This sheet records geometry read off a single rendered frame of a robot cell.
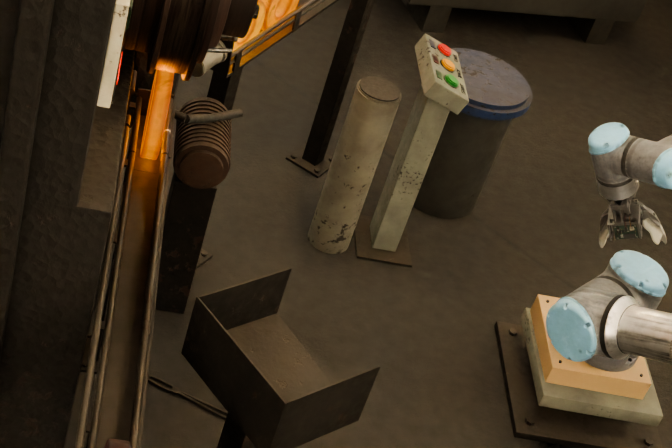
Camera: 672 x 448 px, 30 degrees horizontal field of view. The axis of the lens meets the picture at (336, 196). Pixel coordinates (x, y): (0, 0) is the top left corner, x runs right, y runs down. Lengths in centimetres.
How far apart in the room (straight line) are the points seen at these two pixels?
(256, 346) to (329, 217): 119
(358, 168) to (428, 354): 52
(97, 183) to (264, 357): 44
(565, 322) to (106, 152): 126
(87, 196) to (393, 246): 162
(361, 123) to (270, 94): 87
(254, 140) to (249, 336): 162
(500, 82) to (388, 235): 55
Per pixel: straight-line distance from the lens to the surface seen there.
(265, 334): 227
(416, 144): 332
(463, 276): 357
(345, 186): 333
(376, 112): 319
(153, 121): 240
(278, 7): 307
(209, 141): 282
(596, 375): 319
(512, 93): 360
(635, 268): 310
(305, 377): 224
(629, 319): 292
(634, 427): 335
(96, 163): 212
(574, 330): 295
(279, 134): 387
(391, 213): 345
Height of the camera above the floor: 214
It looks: 36 degrees down
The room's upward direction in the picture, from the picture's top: 19 degrees clockwise
